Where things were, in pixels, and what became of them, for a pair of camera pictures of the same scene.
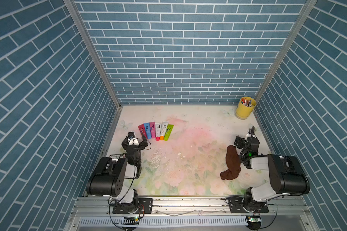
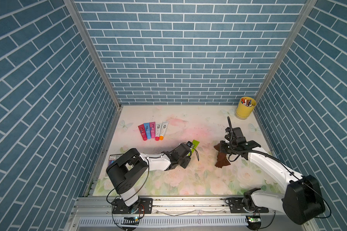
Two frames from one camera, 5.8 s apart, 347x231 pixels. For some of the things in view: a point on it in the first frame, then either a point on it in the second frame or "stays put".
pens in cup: (246, 102) stays put
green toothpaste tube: (168, 133) to (195, 144)
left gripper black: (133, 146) to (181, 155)
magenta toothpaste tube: (153, 129) stays put
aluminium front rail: (287, 206) stays put
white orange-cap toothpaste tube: (163, 129) stays put
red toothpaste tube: (142, 129) stays put
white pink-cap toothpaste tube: (158, 127) stays put
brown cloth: (233, 160) to (222, 160)
